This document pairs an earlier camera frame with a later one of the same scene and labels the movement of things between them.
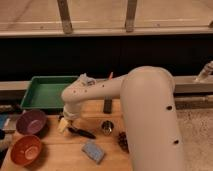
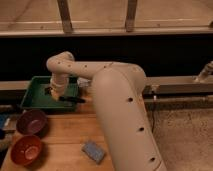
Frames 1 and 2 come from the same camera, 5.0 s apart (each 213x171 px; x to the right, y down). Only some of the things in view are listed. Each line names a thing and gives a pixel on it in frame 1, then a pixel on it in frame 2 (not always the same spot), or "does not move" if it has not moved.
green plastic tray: x=45 y=92 does not move
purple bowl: x=31 y=122 does not move
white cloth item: x=85 y=80 does not move
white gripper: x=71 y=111 → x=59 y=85
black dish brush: x=81 y=132 → x=48 y=91
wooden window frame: x=105 y=17 does not move
